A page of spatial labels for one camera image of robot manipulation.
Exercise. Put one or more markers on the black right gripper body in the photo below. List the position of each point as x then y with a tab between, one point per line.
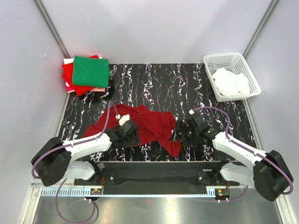
181	131

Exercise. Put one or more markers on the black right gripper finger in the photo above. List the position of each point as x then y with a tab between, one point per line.
176	136
180	129

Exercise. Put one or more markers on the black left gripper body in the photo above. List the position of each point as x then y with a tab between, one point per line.
130	142

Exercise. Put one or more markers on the dark red t-shirt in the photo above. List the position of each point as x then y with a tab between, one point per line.
153	126

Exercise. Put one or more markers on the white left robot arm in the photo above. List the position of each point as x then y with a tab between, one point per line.
59	160

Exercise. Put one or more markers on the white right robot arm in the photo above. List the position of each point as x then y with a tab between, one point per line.
266	172

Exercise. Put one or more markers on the white crumpled t-shirt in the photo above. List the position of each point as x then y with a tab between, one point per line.
230	84

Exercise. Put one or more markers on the white plastic basket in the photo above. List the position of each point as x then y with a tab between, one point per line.
236	63

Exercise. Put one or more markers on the red folded t-shirt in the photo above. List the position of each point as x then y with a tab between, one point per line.
67	76

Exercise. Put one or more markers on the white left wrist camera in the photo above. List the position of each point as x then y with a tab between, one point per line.
122	119

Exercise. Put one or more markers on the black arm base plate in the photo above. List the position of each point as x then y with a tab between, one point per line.
155	179

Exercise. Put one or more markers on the aluminium frame post right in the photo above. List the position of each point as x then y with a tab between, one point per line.
262	24

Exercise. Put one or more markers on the aluminium frame post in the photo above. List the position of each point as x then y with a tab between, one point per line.
51	27
262	24

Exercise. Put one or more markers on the aluminium frame post left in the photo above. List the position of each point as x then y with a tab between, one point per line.
51	27

